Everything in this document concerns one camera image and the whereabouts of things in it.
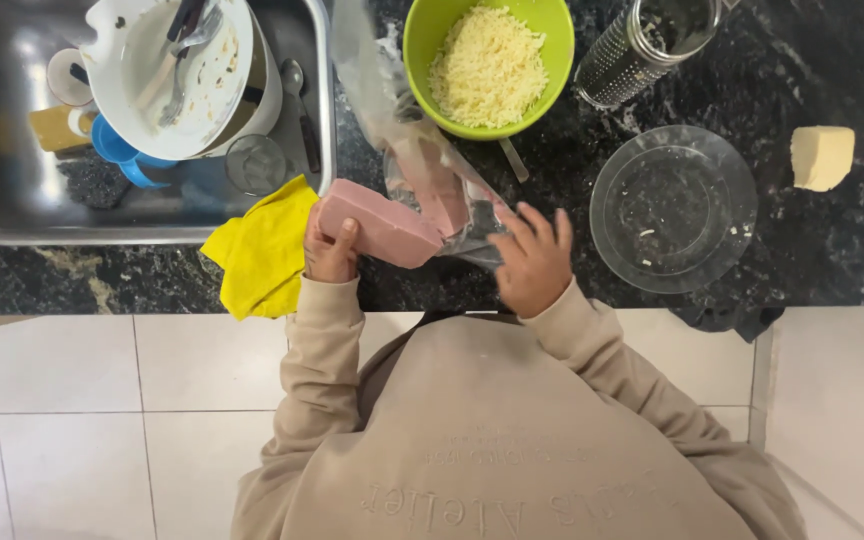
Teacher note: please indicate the person's left hand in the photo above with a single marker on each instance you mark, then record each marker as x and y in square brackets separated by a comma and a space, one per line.
[327, 259]

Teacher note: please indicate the person's right hand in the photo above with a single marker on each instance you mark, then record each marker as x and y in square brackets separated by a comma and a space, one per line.
[533, 270]

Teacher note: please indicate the pink ham block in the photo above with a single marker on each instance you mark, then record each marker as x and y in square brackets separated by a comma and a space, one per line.
[383, 225]

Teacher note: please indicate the clear plastic bag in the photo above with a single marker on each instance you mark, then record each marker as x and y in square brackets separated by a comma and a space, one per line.
[372, 82]

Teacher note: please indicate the yellow cloth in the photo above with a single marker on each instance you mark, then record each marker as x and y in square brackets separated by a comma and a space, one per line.
[263, 251]

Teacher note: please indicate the clear drinking glass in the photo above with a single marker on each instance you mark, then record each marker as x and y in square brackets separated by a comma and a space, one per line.
[255, 165]

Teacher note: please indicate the pink ham piece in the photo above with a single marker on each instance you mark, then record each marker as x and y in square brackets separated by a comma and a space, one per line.
[436, 191]

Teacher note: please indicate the clear glass plate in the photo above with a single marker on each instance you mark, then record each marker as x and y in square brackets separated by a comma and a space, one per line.
[672, 210]

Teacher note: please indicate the beige sweatshirt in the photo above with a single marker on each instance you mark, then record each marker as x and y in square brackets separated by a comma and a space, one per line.
[507, 435]

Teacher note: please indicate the white pot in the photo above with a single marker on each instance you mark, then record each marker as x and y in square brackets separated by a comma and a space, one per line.
[267, 97]

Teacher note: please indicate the metal spoon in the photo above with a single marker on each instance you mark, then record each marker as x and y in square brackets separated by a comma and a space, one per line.
[294, 76]

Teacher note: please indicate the white dirty plate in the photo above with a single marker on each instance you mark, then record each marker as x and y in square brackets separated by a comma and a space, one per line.
[203, 101]

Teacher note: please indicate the grated white cheese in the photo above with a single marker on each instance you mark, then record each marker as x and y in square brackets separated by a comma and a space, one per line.
[488, 67]

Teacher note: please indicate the metal fork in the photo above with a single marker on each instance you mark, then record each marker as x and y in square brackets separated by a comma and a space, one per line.
[175, 101]

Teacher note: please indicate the metal cylinder grater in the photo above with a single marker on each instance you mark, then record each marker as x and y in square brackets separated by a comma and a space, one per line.
[619, 60]

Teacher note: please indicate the green bowl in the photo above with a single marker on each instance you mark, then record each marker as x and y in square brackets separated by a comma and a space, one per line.
[421, 45]

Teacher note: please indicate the blue plastic cup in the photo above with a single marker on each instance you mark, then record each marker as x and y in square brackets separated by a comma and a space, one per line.
[111, 142]

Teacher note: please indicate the dark scouring pad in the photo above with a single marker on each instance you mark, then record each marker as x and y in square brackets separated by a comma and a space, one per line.
[91, 181]

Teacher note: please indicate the yellow sponge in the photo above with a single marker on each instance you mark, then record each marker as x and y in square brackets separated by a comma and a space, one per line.
[57, 129]

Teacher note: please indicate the pale cheese block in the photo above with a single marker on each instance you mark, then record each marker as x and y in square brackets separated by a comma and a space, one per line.
[822, 157]

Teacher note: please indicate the small white cup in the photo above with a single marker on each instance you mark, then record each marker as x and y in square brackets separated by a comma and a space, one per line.
[64, 79]

